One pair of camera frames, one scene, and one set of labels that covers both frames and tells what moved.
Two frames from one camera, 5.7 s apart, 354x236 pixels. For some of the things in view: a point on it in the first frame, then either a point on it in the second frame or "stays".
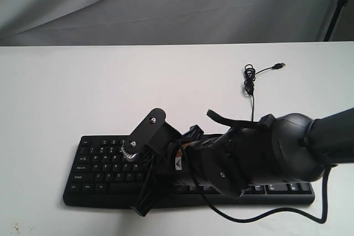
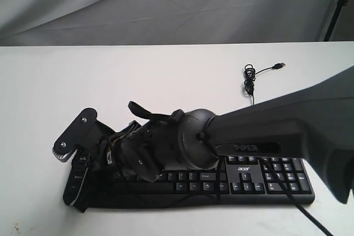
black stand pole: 342,2 stays
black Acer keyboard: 103,172 stays
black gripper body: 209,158 -> 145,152
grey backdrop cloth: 103,8 stays
